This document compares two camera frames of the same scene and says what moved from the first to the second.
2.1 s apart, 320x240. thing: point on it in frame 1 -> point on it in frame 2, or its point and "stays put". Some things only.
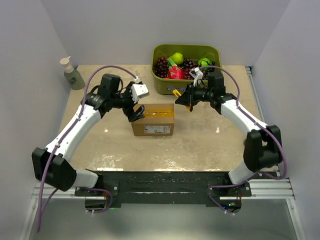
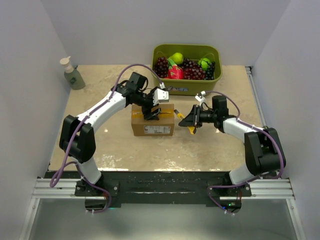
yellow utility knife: [176, 91] -> [181, 116]
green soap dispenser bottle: [72, 76] stays put
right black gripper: [188, 98] -> [193, 119]
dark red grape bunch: [161, 68] stays put
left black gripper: [129, 112] -> [147, 112]
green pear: [177, 57] stays put
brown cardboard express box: [158, 120] stays put
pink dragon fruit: [174, 71] stays put
